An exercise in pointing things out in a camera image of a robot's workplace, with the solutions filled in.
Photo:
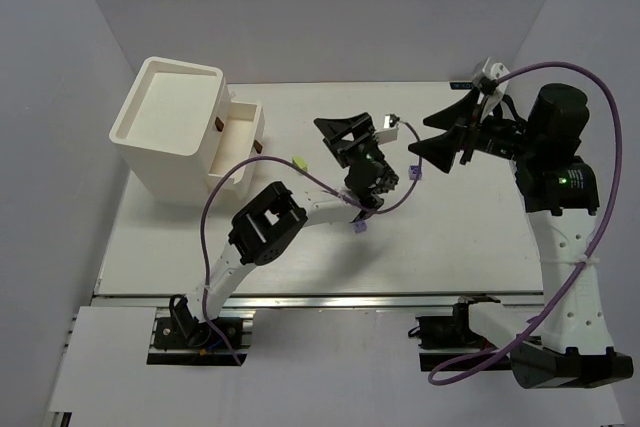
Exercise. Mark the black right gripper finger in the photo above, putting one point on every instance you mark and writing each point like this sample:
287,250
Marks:
448,117
440,151

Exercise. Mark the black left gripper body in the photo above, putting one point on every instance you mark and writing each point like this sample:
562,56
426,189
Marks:
353,145

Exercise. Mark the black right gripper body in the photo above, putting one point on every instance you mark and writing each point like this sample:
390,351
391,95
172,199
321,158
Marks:
466,132

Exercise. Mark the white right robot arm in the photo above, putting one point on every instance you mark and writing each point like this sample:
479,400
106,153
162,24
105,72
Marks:
568,344

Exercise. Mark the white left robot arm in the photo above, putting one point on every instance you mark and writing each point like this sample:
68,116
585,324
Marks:
262,230

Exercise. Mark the blue label sticker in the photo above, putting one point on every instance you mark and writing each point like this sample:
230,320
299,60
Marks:
461,85

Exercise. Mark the purple upside-down lego brick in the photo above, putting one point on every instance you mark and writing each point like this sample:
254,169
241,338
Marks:
415,172

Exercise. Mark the yellow-green lego wedge brick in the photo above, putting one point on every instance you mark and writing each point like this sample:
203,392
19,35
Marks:
300,163

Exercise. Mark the purple 2x2 lego brick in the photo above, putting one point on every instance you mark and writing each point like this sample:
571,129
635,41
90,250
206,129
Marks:
359,226

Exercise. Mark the white drawer cabinet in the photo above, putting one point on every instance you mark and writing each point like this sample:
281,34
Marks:
166,129

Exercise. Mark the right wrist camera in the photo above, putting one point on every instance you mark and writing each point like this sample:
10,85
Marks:
487,77

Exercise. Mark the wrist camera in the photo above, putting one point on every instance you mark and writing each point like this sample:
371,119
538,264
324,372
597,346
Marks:
487,77
389,131

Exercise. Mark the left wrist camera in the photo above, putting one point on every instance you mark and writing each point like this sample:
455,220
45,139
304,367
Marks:
389,131

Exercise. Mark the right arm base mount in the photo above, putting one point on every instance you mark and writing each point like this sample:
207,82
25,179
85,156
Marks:
443,337

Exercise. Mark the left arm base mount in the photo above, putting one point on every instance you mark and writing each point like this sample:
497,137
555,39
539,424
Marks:
179,339

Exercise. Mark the aluminium table edge rail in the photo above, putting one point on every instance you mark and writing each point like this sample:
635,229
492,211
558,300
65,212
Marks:
244,302

